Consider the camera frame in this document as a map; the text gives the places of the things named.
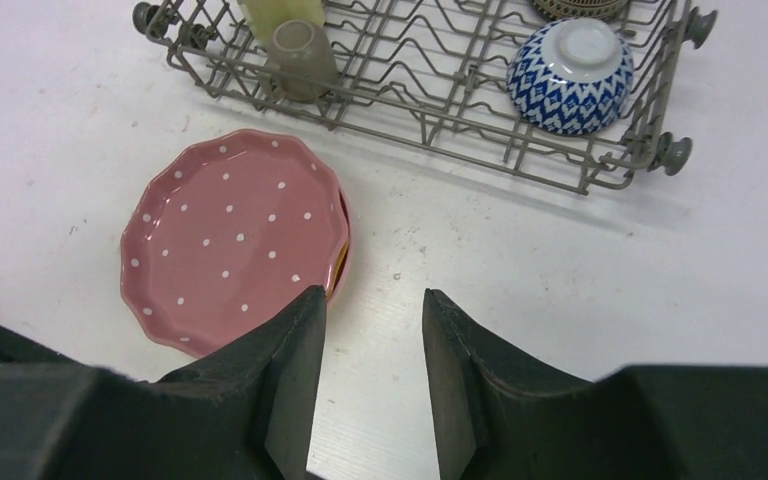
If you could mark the pale yellow mug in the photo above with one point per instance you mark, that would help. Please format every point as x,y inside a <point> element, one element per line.
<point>263,17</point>

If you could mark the black patterned bowl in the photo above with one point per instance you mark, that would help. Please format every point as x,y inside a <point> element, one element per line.
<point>604,10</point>

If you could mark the small grey cup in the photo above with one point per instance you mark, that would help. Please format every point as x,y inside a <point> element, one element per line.
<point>304,61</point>

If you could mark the grey wire dish rack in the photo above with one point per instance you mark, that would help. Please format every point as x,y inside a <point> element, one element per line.
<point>431,75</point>

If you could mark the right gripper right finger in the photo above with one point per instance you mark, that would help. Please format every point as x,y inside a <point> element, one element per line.
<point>500,413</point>

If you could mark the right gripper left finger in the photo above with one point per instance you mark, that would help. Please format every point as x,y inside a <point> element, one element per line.
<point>244,411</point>

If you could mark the pink dotted plate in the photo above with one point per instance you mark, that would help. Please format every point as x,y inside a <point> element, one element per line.
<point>227,235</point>

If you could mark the yellow plate under stack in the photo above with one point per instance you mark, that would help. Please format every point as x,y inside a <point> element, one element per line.
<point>346,253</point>

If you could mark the red patterned bowl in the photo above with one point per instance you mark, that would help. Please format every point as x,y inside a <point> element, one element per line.
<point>571,77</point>

